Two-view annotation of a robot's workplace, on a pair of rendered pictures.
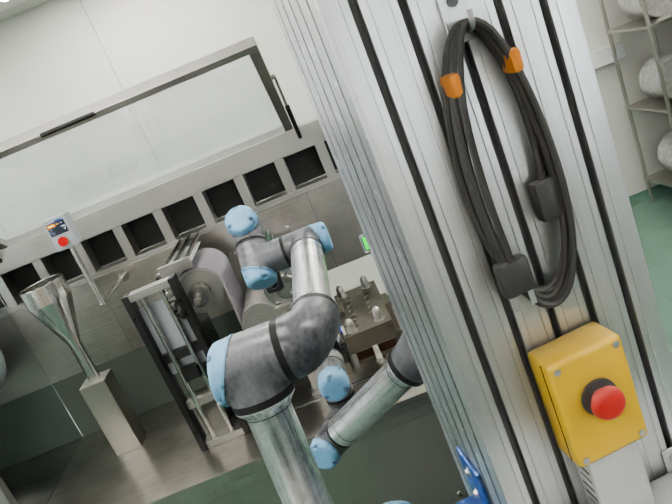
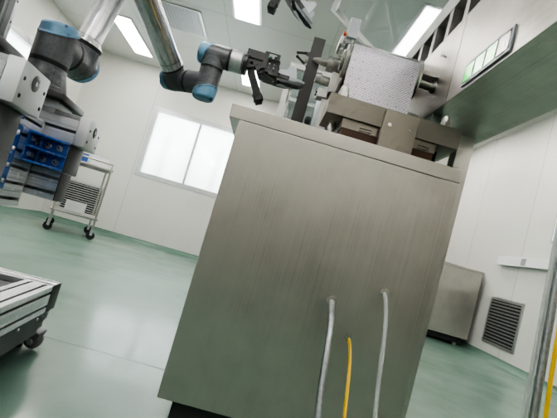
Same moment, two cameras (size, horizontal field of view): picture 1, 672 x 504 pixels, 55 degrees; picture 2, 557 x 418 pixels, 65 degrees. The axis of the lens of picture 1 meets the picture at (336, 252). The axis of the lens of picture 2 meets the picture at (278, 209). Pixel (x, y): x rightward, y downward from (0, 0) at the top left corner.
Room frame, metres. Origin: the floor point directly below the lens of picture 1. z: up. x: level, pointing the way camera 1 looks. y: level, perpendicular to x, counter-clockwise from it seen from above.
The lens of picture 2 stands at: (1.75, -1.31, 0.56)
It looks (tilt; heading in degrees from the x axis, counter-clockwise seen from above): 5 degrees up; 87
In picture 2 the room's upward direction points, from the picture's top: 16 degrees clockwise
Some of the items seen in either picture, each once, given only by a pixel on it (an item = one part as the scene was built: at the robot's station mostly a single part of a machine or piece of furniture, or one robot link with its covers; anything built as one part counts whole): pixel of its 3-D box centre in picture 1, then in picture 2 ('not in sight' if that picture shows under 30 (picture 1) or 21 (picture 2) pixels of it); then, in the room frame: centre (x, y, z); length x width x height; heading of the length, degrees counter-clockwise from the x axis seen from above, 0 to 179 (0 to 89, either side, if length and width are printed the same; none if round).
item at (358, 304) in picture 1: (363, 314); (386, 128); (2.07, 0.00, 1.00); 0.40 x 0.16 x 0.06; 179
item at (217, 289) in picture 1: (205, 278); not in sight; (2.05, 0.43, 1.33); 0.25 x 0.14 x 0.14; 179
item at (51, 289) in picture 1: (45, 291); not in sight; (2.04, 0.90, 1.50); 0.14 x 0.14 x 0.06
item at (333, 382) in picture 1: (333, 379); (215, 56); (1.48, 0.13, 1.11); 0.11 x 0.08 x 0.09; 179
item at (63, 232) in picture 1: (62, 232); (351, 31); (1.95, 0.73, 1.66); 0.07 x 0.07 x 0.10; 88
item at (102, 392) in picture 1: (92, 374); not in sight; (2.04, 0.90, 1.18); 0.14 x 0.14 x 0.57
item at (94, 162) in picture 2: not in sight; (80, 192); (-0.47, 4.42, 0.51); 0.91 x 0.58 x 1.02; 113
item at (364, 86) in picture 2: not in sight; (374, 102); (2.03, 0.12, 1.11); 0.23 x 0.01 x 0.18; 179
